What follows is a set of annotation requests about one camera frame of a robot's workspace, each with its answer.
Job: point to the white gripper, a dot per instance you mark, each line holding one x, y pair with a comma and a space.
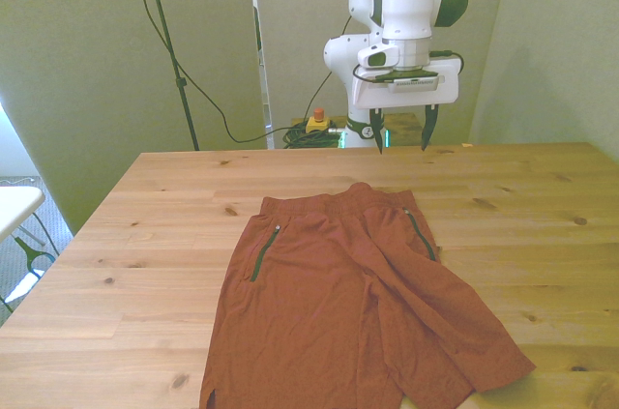
447, 82

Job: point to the rust red shorts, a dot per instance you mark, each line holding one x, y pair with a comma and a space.
314, 307

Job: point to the yellow emergency stop button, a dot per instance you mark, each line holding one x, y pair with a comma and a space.
318, 123

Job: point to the dark tripod stand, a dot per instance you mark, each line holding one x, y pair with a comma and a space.
167, 37

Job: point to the white folding chair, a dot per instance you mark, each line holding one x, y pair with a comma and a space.
14, 208

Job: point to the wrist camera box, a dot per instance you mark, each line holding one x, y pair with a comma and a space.
411, 80

